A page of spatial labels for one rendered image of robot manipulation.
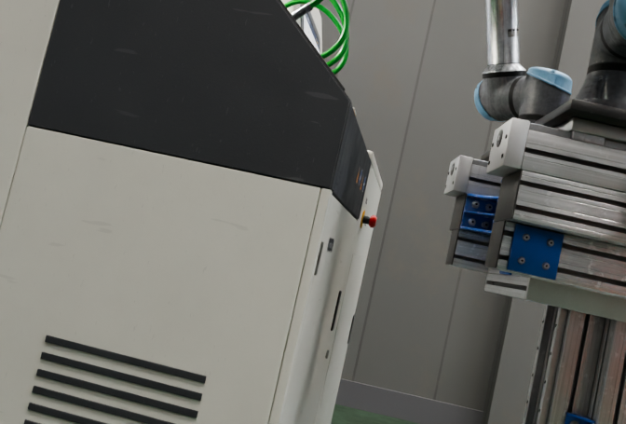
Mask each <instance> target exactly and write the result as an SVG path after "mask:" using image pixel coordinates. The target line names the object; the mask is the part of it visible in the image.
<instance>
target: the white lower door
mask: <svg viewBox="0 0 626 424"><path fill-rule="evenodd" d="M357 223H358V221H357V220H356V219H355V218H354V217H353V216H352V215H351V214H350V213H349V212H348V211H347V210H346V209H345V207H344V206H343V205H342V204H341V203H340V202H339V201H338V200H337V199H336V198H335V197H334V196H333V195H332V197H331V202H330V206H329V211H328V214H327V219H326V223H325V227H324V231H323V235H322V240H321V244H320V251H319V256H318V260H317V264H316V268H315V273H314V277H313V281H312V285H311V290H310V294H309V298H308V302H307V306H306V314H305V318H304V322H303V327H302V331H301V335H300V339H299V344H298V348H297V352H296V356H295V361H294V365H293V372H292V376H291V381H290V385H289V389H288V393H287V398H286V402H285V406H284V410H283V415H282V419H281V423H280V424H313V422H314V417H315V414H316V409H317V405H318V400H319V397H320V389H321V384H322V380H323V376H324V371H325V367H326V363H327V359H328V356H329V350H330V346H331V342H332V337H333V329H334V325H335V321H336V316H337V312H338V308H339V304H340V299H341V295H342V291H343V286H344V282H345V277H346V274H347V266H348V261H349V257H350V253H351V248H352V244H353V240H354V236H355V231H356V227H357Z"/></svg>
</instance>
